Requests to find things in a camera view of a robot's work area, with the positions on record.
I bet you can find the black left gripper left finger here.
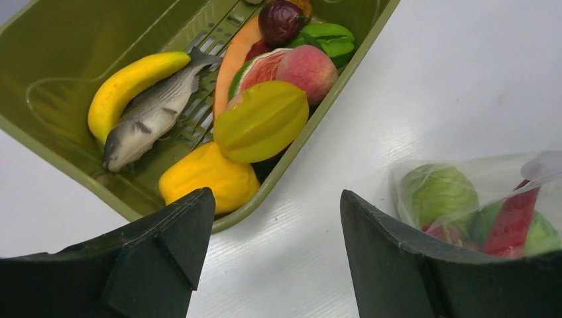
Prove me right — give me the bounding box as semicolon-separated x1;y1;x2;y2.
1;187;215;317

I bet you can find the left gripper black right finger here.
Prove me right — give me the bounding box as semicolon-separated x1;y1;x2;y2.
340;190;561;317

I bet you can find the green cabbage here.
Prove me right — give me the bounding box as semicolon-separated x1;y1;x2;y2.
398;164;480;229

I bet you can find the red chili pepper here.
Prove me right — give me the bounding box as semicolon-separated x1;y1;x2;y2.
484;180;540;259

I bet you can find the clear zip top bag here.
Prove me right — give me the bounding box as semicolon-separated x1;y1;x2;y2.
389;150;561;253

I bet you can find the green yellow mango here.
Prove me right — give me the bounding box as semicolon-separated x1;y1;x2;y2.
213;80;309;164

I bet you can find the grey toy fish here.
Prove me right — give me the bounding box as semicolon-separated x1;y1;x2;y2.
102;47;223;173

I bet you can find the yellow banana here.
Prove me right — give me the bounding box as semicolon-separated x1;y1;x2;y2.
87;51;192;144

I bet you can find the pink peach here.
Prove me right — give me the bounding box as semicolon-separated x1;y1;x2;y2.
276;45;338;106

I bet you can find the watermelon slice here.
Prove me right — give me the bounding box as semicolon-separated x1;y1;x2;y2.
227;48;292;101

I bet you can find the green plastic bin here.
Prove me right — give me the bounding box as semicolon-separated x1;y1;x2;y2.
0;0;401;235

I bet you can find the orange carrot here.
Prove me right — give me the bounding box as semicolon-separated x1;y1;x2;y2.
213;17;262;119

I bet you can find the green bell pepper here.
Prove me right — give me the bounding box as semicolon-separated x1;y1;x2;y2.
286;23;355;69

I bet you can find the dark plum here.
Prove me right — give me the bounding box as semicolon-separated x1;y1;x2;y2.
258;0;307;47

